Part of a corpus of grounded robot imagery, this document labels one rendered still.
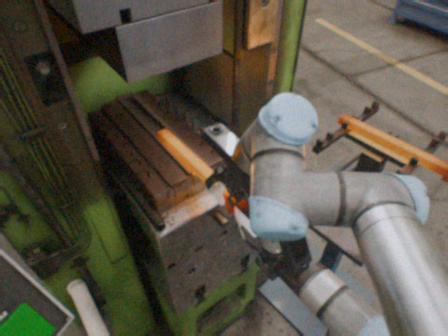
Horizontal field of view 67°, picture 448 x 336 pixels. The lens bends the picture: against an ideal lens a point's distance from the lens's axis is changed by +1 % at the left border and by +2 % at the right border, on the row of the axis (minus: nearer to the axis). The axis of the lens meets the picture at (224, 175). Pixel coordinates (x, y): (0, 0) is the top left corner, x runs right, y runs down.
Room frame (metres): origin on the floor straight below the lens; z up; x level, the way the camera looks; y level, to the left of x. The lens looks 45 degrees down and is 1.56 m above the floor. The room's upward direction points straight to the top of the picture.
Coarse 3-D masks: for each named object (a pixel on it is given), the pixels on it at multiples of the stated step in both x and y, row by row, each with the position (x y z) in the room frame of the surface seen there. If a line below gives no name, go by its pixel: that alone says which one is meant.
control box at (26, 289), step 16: (0, 256) 0.28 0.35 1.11; (0, 272) 0.26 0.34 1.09; (16, 272) 0.27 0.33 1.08; (0, 288) 0.24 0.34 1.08; (16, 288) 0.25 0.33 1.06; (32, 288) 0.26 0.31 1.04; (0, 304) 0.22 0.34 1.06; (16, 304) 0.23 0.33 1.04; (32, 304) 0.24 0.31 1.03; (48, 304) 0.25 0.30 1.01; (0, 320) 0.21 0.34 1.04; (48, 320) 0.23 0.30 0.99; (64, 320) 0.23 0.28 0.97
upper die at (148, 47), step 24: (144, 24) 0.54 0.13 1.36; (168, 24) 0.56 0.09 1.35; (192, 24) 0.59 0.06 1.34; (216, 24) 0.62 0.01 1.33; (96, 48) 0.61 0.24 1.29; (120, 48) 0.51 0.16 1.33; (144, 48) 0.54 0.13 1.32; (168, 48) 0.56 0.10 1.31; (192, 48) 0.59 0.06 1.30; (216, 48) 0.62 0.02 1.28; (120, 72) 0.53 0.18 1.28; (144, 72) 0.53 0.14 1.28
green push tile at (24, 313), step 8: (24, 304) 0.23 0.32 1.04; (16, 312) 0.22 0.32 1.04; (24, 312) 0.22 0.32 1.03; (32, 312) 0.23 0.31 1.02; (8, 320) 0.21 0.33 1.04; (16, 320) 0.21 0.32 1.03; (24, 320) 0.21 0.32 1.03; (32, 320) 0.22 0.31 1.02; (40, 320) 0.22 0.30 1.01; (0, 328) 0.20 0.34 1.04; (8, 328) 0.20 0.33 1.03; (16, 328) 0.20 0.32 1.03; (24, 328) 0.20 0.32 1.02; (32, 328) 0.21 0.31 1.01; (40, 328) 0.21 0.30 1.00; (48, 328) 0.21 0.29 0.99
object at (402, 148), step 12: (348, 120) 0.81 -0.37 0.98; (360, 132) 0.77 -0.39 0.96; (372, 132) 0.75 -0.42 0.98; (384, 144) 0.72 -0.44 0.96; (396, 144) 0.70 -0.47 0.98; (408, 144) 0.70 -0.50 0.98; (408, 156) 0.67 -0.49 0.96; (420, 156) 0.65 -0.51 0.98; (432, 156) 0.65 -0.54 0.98; (432, 168) 0.62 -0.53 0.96; (444, 168) 0.61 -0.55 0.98; (444, 180) 0.59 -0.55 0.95
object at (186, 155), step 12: (168, 132) 0.72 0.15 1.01; (168, 144) 0.67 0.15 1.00; (180, 144) 0.66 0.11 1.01; (180, 156) 0.62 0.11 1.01; (192, 156) 0.61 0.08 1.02; (192, 168) 0.58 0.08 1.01; (204, 168) 0.57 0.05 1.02; (204, 180) 0.54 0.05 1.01; (228, 204) 0.45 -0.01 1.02; (240, 204) 0.45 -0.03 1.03
